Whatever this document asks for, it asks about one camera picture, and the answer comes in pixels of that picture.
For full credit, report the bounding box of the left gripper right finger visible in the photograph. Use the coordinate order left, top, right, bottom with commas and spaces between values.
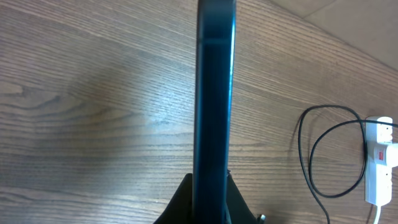
225, 170, 266, 224

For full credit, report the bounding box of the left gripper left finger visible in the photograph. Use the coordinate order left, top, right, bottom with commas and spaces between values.
154, 173, 193, 224

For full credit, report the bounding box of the Galaxy smartphone blue screen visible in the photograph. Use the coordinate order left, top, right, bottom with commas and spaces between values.
192, 0, 236, 223

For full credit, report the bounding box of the white charger plug adapter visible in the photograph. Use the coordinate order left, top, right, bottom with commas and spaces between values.
374, 143, 398, 168

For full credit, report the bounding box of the white power strip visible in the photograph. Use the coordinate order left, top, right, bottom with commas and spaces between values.
365, 116, 396, 207

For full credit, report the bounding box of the white power strip cord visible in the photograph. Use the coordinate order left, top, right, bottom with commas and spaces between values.
372, 203, 382, 224

